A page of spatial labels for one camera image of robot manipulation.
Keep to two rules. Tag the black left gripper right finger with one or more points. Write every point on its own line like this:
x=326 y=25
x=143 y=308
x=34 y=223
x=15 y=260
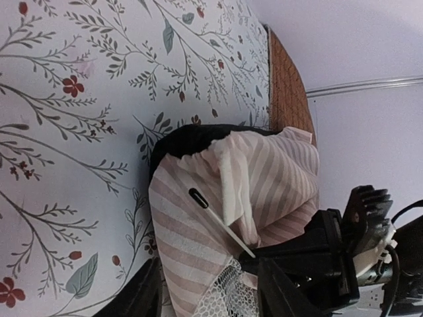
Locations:
x=282 y=294

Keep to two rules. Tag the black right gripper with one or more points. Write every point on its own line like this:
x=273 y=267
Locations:
x=326 y=259

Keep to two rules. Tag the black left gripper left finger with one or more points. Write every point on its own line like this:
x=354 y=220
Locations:
x=141 y=296

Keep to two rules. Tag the pink striped pet tent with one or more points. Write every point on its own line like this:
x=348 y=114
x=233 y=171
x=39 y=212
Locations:
x=264 y=188

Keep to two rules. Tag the white tent pole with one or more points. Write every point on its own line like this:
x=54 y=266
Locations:
x=202 y=202

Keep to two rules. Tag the brown woven mat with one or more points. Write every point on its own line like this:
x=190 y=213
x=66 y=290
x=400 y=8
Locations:
x=287 y=97

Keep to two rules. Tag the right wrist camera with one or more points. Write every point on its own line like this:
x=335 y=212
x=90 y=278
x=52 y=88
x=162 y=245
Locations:
x=367 y=232

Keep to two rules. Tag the right aluminium frame post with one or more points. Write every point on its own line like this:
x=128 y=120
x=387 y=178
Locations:
x=358 y=86

